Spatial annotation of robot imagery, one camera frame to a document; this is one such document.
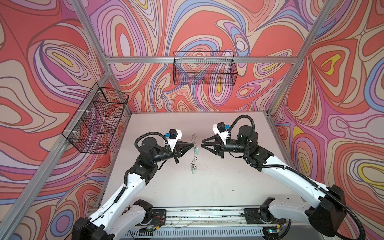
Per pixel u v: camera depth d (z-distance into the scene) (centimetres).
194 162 65
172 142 58
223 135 59
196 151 67
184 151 65
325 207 38
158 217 72
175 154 58
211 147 64
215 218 74
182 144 63
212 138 64
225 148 59
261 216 68
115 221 42
